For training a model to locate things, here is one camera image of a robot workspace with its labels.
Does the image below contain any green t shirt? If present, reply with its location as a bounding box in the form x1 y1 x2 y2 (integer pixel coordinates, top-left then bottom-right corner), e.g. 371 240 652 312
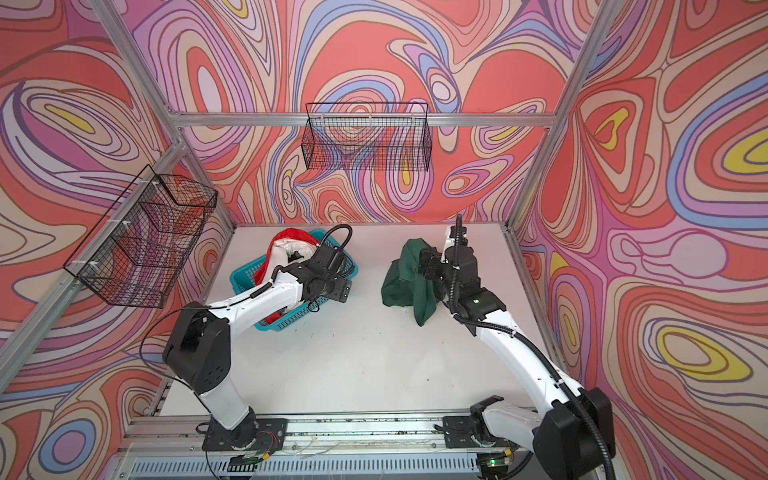
380 238 443 327

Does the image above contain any teal plastic laundry basket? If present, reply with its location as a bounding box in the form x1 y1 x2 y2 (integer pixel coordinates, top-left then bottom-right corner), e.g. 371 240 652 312
216 224 357 333

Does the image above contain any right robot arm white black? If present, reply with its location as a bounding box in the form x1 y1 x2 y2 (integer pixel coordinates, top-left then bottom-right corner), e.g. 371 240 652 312
419 219 617 479

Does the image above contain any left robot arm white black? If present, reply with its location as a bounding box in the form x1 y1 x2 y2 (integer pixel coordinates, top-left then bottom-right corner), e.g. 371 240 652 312
162 224 354 450

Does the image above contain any red t shirt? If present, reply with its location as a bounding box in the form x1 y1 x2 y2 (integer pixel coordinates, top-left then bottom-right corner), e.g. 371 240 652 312
253 228 319 285

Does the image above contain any black wire basket back wall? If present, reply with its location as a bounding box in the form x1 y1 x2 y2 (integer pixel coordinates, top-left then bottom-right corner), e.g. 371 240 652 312
301 100 432 172

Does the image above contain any black wire basket wall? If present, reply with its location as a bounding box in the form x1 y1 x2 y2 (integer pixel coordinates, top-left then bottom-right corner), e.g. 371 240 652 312
63 165 218 309
301 100 432 172

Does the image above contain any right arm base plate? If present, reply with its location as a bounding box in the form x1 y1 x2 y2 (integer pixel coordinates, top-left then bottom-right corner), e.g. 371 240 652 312
434 415 514 449

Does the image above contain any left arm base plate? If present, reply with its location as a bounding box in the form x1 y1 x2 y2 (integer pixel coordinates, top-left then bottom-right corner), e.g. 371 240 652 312
202 418 288 454

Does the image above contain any black wire basket left wall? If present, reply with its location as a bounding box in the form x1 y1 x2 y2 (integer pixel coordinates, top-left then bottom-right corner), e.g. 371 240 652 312
63 165 218 309

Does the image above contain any aluminium mounting rail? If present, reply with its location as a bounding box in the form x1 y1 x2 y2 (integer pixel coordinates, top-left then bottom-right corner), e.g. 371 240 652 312
103 410 545 479

